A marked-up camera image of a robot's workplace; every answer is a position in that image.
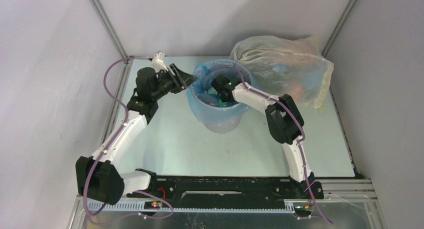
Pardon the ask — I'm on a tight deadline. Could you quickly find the aluminium frame post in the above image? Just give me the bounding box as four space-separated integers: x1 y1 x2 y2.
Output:
321 0 358 57
89 0 128 58

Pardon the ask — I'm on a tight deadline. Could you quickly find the clear full trash bag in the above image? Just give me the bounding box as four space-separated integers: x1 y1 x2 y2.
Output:
229 35 334 109

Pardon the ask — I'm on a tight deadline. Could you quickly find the left aluminium frame post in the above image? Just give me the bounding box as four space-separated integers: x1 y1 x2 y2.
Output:
89 0 128 58

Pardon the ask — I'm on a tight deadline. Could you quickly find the blue plastic trash bag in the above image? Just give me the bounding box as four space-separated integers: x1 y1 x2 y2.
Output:
187 59 259 124

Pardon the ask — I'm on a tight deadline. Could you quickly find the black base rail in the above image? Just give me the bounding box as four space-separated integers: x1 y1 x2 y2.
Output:
146 175 324 209

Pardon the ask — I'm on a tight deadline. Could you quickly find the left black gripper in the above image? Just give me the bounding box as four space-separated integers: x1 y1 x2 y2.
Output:
151 63 198 101

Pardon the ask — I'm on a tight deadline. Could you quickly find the grey plastic trash bin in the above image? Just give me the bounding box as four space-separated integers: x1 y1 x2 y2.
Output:
203 115 242 134

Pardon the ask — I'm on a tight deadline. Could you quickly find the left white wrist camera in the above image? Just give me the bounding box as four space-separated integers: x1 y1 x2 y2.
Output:
151 50 168 73

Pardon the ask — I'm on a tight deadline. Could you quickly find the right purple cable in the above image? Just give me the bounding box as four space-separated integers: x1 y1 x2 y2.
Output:
202 66 334 225

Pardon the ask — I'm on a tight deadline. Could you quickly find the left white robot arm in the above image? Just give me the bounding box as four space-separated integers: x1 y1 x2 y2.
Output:
75 63 198 205

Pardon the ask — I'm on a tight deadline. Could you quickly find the right aluminium frame post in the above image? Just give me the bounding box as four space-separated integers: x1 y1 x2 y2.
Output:
321 0 358 57

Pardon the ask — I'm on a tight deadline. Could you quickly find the grey toothed cable duct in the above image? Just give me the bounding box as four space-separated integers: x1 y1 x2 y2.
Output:
103 200 312 214

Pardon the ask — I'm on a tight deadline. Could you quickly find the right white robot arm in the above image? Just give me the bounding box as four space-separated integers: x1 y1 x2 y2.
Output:
211 75 316 198

